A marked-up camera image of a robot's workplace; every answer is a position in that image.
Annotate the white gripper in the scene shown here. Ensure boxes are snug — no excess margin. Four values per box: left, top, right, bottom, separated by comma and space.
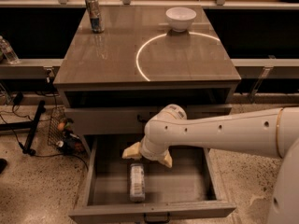
122, 137, 172, 168

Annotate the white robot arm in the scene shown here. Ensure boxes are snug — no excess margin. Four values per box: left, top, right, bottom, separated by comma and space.
122, 105, 299, 224

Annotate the black stand leg left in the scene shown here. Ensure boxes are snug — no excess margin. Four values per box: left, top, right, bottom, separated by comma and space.
0, 101, 46, 156

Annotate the closed grey top drawer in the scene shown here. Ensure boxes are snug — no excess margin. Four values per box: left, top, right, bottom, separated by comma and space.
64, 105, 232, 136

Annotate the grey drawer cabinet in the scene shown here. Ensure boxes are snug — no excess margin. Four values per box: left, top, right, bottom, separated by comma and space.
52, 5, 242, 224

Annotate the open grey middle drawer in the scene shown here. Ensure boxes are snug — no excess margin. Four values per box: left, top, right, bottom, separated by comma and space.
69, 134, 235, 224

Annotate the black power cable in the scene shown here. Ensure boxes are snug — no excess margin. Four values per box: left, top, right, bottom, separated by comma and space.
0, 91, 89, 171

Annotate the clear plastic water bottle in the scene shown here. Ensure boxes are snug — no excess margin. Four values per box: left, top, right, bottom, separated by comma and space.
130, 163, 145, 203

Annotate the white ceramic bowl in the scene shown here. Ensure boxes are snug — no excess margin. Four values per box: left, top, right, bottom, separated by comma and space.
165, 7, 197, 32

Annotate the silver blue drink can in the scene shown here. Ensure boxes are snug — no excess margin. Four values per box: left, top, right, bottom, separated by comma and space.
85, 0, 105, 33

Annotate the clear bottle on ledge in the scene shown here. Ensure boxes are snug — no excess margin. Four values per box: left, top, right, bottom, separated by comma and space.
0, 35, 20, 64

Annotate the wire basket with items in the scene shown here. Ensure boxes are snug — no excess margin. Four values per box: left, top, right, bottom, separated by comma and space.
48, 106, 85, 154

